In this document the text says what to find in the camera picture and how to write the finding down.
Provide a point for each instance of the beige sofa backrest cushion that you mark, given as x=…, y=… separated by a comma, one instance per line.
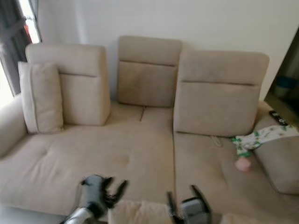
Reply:
x=217, y=105
x=85, y=95
x=147, y=81

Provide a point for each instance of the pink soft toy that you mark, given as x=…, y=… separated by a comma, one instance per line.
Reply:
x=243, y=164

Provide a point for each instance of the black remote control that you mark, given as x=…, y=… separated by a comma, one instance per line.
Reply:
x=279, y=118

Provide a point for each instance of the bright window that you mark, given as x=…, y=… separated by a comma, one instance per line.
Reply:
x=29, y=19

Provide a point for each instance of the dark grey curtain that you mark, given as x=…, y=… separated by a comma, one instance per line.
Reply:
x=13, y=46

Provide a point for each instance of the green white patterned cloth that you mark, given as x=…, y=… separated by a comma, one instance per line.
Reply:
x=257, y=139

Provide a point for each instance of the beige fabric sofa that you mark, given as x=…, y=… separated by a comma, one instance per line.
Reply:
x=88, y=158

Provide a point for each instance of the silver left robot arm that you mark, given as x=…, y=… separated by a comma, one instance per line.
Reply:
x=80, y=217

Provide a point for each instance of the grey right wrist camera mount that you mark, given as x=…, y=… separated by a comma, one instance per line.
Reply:
x=197, y=212

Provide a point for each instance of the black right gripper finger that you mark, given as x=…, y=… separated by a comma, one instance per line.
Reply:
x=174, y=209
x=199, y=193

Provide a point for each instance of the dark side cabinet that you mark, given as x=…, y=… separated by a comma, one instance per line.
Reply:
x=285, y=84

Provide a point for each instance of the small beige throw pillow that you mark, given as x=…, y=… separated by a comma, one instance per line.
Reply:
x=42, y=99

